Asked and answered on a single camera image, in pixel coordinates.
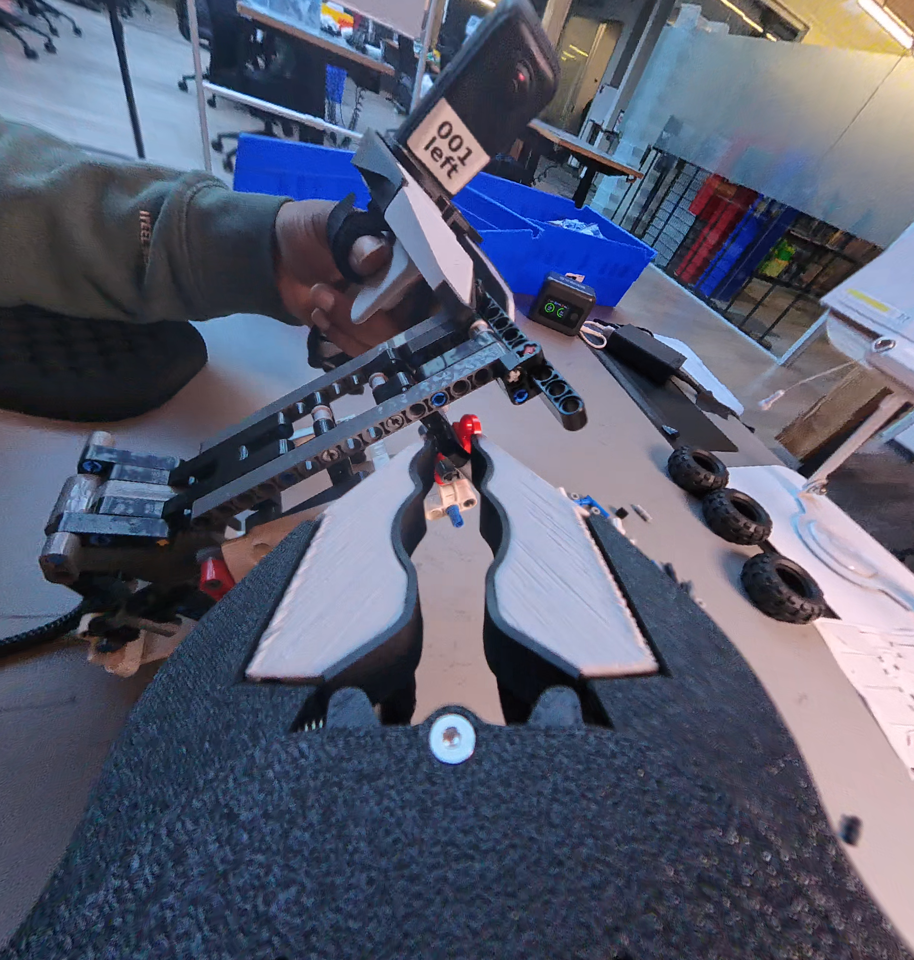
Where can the black flat plate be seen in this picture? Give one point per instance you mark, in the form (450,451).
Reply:
(674,413)

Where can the clear plastic bag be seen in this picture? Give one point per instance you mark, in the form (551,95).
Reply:
(580,227)

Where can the small red white brick piece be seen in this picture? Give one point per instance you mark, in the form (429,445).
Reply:
(454,468)

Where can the black rubber tyre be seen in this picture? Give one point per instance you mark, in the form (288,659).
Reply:
(782,588)
(698,471)
(737,516)

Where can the small black brick pin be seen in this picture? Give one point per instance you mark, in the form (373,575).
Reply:
(851,828)

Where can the white paper sheet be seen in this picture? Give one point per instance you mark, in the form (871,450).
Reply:
(892,690)

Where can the small black display device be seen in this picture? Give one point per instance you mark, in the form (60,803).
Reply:
(562,306)

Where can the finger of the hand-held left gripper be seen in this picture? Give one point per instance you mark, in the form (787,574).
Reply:
(442,248)

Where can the black power adapter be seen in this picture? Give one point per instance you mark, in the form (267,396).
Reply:
(646,353)

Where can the grey desk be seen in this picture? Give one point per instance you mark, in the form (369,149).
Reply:
(67,735)

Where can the pile of small brick parts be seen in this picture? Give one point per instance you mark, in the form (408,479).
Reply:
(592,507)

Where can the toy brick vehicle model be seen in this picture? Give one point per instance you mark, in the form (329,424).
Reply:
(277,450)

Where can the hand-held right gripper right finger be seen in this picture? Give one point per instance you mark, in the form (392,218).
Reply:
(569,585)

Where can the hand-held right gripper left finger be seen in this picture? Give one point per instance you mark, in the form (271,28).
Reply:
(345,585)

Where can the person's left hand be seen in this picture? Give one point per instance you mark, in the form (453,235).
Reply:
(307,278)

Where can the white instruction booklet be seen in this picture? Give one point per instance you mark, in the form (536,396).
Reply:
(899,278)

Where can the blue plastic storage bin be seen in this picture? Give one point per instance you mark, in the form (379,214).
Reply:
(292,165)
(592,270)

